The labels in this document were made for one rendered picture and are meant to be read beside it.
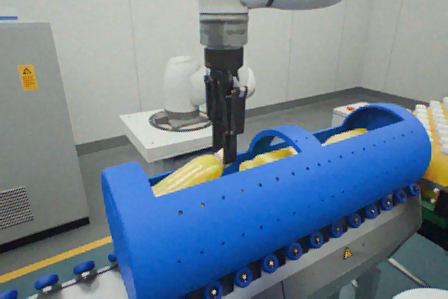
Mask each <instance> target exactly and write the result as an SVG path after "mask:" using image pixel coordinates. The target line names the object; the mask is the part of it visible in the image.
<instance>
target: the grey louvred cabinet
mask: <svg viewBox="0 0 448 299"><path fill-rule="evenodd" d="M89 216H90V215H89V208H88V204H87V201H86V195H85V191H84V184H83V181H82V174H81V171H80V167H79V160H78V157H77V150H76V147H75V140H74V136H73V133H72V126H71V123H70V116H69V113H68V106H67V103H66V96H65V93H64V89H63V82H62V79H61V73H60V69H59V62H58V59H57V52H56V49H55V42H54V38H53V35H52V28H51V25H50V22H49V21H47V20H45V19H38V20H19V21H7V22H0V254H1V253H4V252H6V251H10V250H12V249H16V248H19V247H21V246H25V245H27V244H31V243H33V242H36V241H40V240H42V239H46V238H48V237H52V236H55V235H57V234H61V233H63V232H67V231H69V230H73V229H75V228H78V227H82V226H84V225H88V224H90V223H89Z"/></svg>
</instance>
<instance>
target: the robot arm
mask: <svg viewBox="0 0 448 299"><path fill-rule="evenodd" d="M341 1H342V0H197V4H198V8H199V14H202V15H200V17H199V33H200V44H202V45H204V46H207V47H204V66H206V68H204V67H202V66H200V64H199V61H197V59H194V58H193V57H190V56H180V57H173V58H171V59H170V61H169V62H168V65H167V66H166V70H165V73H164V76H163V102H164V112H163V113H160V114H156V115H155V116H156V117H155V118H154V121H155V123H156V124H168V125H169V126H171V127H172V129H181V128H182V127H185V126H192V125H194V124H200V123H204V122H209V120H211V125H212V151H213V155H214V153H218V151H220V150H221V149H222V148H223V164H224V165H228V164H231V163H235V162H237V135H238V134H243V133H244V124H245V100H246V99H248V98H249V97H251V96H252V95H253V93H254V92H255V88H256V78H255V74H254V73H253V71H252V70H251V69H250V68H248V67H247V61H246V60H245V58H244V47H243V45H247V42H248V21H249V17H248V14H249V10H252V9H256V8H276V9H280V10H294V11H302V10H314V9H323V8H326V7H328V6H332V5H334V4H337V3H339V2H341ZM205 103H206V115H207V117H205V116H203V115H201V114H200V112H199V105H201V104H205ZM223 115H224V120H223ZM224 123H225V124H224Z"/></svg>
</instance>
